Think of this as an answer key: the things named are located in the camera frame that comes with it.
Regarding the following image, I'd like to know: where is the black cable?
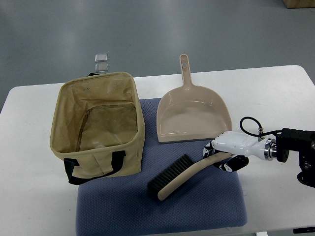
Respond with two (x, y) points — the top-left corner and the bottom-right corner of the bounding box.
(240, 116), (284, 141)

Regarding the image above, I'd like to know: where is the cardboard box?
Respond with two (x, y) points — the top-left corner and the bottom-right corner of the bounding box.
(283, 0), (315, 9)

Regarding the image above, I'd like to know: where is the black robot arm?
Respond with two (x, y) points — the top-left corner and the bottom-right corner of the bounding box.
(276, 128), (315, 188)

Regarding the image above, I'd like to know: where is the yellow fabric bag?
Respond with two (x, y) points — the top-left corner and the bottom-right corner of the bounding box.
(50, 72), (145, 185)

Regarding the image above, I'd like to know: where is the blue quilted mat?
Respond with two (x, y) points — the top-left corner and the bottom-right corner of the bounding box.
(76, 98), (247, 236)

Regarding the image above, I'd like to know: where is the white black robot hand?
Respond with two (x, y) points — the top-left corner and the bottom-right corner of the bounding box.
(203, 131), (277, 173)

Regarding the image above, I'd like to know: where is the pink dustpan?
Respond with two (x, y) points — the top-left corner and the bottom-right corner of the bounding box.
(156, 54), (232, 143)

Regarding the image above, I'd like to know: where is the pink hand broom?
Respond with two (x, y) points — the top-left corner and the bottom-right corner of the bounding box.
(147, 152), (232, 201)

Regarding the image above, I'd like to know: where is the upper floor plate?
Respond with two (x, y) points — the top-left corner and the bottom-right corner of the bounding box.
(94, 53), (108, 62)

